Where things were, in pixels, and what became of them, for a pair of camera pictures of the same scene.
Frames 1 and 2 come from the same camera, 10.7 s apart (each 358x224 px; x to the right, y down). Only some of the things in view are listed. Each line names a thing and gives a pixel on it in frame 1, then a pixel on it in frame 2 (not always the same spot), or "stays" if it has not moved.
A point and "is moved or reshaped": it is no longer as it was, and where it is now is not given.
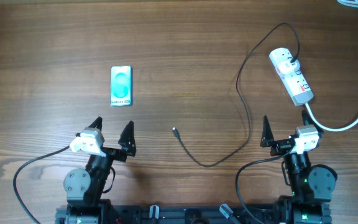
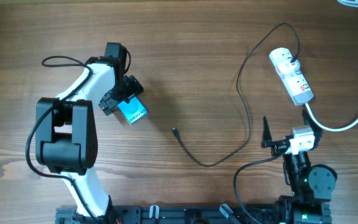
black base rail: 204,214 stays
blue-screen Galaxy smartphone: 120,86 is moved or reshaped
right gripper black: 279,146 stays
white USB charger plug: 286,67 stays
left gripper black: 127,146 to 133,88
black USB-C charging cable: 247,110 stays
